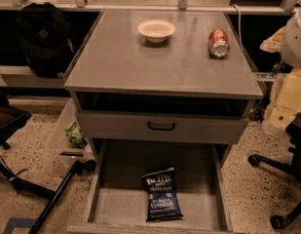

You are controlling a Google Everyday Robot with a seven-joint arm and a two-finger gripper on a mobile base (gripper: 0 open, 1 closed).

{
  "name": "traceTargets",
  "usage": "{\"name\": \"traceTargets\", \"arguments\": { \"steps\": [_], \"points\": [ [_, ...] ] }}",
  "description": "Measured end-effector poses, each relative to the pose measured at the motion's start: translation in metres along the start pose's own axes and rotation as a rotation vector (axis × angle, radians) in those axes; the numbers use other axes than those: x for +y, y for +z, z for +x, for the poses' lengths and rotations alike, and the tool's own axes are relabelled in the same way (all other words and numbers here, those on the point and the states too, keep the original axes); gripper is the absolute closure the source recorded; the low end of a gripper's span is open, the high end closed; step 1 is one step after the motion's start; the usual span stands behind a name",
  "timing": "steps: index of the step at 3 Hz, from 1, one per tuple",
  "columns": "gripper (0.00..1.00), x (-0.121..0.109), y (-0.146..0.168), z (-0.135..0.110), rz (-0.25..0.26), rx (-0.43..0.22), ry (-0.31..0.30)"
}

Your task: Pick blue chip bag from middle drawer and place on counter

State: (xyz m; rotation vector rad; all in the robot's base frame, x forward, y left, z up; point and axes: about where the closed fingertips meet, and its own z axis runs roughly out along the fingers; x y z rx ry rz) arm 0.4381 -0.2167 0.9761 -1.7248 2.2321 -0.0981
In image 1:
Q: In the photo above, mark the blue chip bag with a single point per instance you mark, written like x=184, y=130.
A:
x=163, y=203

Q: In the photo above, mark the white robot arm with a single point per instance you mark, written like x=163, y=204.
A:
x=286, y=92

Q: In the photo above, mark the grey drawer cabinet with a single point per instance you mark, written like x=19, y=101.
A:
x=118, y=70

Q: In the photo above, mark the closed grey top drawer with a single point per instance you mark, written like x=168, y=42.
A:
x=116, y=125

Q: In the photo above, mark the green chip bag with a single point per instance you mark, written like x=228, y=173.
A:
x=75, y=136

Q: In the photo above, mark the open grey middle drawer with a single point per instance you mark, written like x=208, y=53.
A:
x=118, y=202

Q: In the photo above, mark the white paper bowl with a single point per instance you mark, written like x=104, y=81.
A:
x=156, y=30

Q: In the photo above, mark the clear plastic bin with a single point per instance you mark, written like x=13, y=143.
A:
x=59, y=144

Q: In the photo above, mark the red soda can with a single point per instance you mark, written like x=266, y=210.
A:
x=218, y=44

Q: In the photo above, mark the black backpack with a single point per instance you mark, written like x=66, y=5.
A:
x=45, y=37

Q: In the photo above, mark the black stand left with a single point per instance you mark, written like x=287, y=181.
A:
x=30, y=157

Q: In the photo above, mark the black drawer handle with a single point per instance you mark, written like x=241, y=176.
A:
x=161, y=127

